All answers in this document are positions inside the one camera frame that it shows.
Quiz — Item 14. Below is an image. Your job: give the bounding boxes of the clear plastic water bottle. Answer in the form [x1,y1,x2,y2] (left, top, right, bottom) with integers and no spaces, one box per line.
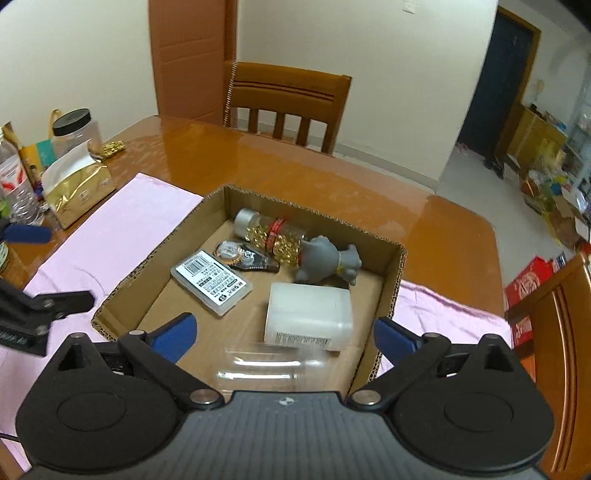
[0,134,44,227]

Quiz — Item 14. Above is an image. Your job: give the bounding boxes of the white plastic box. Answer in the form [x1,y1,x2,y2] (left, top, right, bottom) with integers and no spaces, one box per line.
[264,282,354,354]

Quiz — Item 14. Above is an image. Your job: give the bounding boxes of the grey hippo toy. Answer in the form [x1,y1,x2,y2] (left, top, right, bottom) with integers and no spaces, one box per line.
[292,234,363,288]

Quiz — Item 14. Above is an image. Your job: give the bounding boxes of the wooden cabinet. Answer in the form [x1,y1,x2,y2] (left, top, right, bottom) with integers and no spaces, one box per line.
[505,104,568,171]

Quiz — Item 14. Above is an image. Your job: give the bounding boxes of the clear jar black lid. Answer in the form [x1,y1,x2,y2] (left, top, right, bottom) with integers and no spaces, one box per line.
[52,108,105,162]

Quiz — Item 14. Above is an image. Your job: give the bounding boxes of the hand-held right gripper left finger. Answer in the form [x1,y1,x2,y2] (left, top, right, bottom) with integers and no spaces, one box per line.
[36,313,223,409]

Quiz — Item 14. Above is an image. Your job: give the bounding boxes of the cardboard box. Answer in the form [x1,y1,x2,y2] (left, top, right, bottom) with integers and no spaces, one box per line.
[91,184,408,398]

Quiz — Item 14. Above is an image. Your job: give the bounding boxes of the gold tissue box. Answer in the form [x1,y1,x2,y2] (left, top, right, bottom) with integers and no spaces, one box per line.
[41,141,117,230]

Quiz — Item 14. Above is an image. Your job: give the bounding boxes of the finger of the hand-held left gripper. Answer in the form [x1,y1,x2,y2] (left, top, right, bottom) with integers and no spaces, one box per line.
[0,279,95,325]
[0,220,53,244]

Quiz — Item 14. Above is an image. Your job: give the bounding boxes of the tall cardboard panel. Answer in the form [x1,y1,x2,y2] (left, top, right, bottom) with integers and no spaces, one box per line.
[148,0,238,125]

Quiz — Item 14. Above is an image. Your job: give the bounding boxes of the wooden chair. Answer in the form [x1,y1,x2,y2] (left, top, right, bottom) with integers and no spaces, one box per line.
[505,251,591,480]
[223,60,352,155]

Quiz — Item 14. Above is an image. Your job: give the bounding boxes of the pink cloth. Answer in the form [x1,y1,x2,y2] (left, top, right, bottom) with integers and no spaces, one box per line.
[0,173,513,472]

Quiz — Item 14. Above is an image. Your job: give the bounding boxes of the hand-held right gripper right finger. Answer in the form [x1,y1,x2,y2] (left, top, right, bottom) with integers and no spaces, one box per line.
[347,318,535,409]

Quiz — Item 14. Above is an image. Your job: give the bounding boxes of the black shoes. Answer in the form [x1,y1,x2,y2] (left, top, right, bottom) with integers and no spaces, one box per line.
[482,154,506,180]

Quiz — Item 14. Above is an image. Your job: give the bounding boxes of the yellow capsule bottle silver cap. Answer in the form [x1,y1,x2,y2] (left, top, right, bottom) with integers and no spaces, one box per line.
[233,208,308,267]

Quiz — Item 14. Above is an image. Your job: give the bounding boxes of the colourful printed box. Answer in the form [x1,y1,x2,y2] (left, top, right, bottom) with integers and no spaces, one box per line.
[18,141,54,185]

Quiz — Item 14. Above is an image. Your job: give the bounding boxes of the red gift box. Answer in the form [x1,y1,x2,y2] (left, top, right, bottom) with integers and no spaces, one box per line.
[504,256,566,344]

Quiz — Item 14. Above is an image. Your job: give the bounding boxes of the clear plastic jar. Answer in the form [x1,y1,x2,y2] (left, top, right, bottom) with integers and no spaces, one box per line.
[217,342,333,393]

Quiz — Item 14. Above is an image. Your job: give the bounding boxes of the pile of bags and boxes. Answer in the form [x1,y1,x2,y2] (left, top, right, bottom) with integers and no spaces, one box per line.
[522,138,591,250]

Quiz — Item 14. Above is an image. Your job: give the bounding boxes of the grey correction tape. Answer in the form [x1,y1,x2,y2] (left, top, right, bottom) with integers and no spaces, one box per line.
[213,240,281,274]

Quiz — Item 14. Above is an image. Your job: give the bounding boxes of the dark blue door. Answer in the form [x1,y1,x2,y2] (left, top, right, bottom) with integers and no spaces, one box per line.
[457,7,541,160]

